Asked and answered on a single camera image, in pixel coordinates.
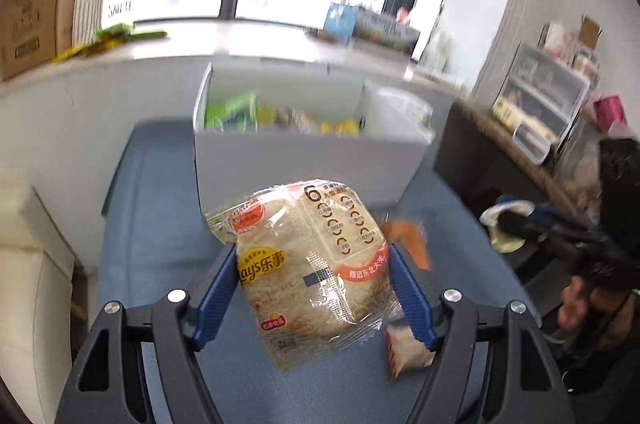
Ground clear plastic bag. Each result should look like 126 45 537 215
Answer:
554 128 607 225

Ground yellow tissue pack in plastic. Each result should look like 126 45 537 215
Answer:
361 78 437 146

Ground cream tissue pack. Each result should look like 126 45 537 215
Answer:
491 98 532 129

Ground blue paper bag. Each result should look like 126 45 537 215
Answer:
323 0 360 46

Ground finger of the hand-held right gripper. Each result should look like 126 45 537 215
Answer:
499 203 606 255

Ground yellow snack packet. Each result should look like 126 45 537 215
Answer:
319 119 361 138

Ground orange snack packet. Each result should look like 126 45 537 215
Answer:
384 218 433 272
384 318 437 381

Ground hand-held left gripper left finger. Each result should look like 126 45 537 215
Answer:
54 244 239 424

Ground white rectangular container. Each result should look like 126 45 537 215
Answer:
511 123 552 166

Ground clear rice cracker packet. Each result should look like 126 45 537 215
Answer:
205 177 404 373

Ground pile of green yellow sachets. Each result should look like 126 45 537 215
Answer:
51 22 170 64

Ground small open cardboard box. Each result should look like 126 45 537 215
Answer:
579 15 604 49

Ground dark wooden side desk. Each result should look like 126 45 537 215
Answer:
433 100 603 277

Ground clear plastic drawer unit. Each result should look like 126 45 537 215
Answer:
491 43 592 147

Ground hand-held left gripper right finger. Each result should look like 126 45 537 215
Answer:
387 243 573 424

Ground white sofa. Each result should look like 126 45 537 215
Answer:
0 181 77 424

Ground large green pea packet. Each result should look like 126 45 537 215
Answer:
204 91 260 132

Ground white cardboard box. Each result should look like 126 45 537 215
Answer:
191 62 433 219

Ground person's right hand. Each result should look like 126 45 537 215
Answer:
556 275 603 331

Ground pink patterned box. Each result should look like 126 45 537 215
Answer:
541 23 602 72

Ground pale yellow white packet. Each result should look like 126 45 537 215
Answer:
479 198 537 255

